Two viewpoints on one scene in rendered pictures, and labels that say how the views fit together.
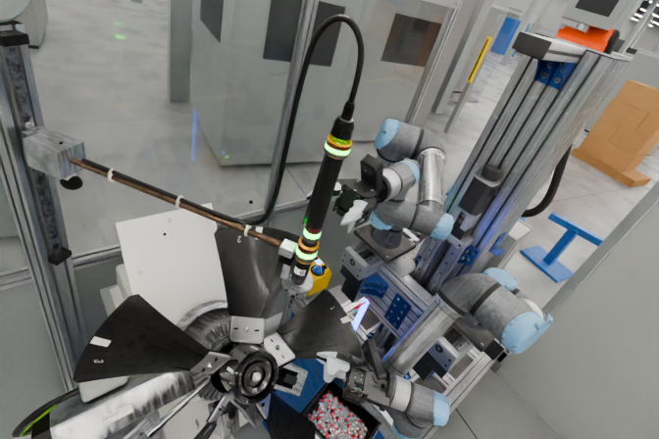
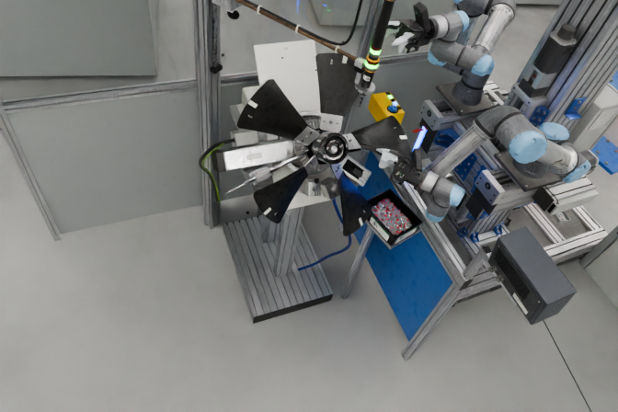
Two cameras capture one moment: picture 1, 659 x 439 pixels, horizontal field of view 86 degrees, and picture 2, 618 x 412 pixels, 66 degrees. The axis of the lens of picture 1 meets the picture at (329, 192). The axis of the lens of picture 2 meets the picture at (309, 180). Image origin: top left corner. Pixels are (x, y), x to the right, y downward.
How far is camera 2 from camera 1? 0.94 m
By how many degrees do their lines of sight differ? 21
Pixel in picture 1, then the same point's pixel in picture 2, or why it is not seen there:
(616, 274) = not seen: outside the picture
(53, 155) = not seen: outside the picture
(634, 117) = not seen: outside the picture
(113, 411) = (252, 154)
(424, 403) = (444, 187)
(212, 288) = (310, 102)
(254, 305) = (337, 107)
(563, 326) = not seen: outside the picture
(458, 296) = (486, 120)
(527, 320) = (528, 135)
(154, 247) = (275, 65)
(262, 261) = (345, 78)
